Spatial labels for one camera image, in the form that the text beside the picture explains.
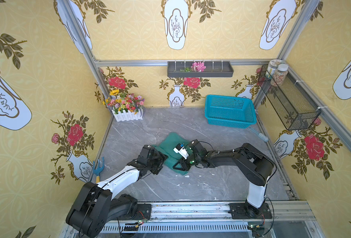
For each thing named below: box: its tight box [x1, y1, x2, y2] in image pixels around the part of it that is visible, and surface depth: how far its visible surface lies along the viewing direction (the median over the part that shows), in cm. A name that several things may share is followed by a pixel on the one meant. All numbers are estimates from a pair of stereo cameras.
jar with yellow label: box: [265, 59, 285, 80], surface depth 88 cm
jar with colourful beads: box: [270, 63, 289, 87], surface depth 82 cm
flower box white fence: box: [105, 92, 145, 122], surface depth 105 cm
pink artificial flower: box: [190, 61, 207, 72], surface depth 90 cm
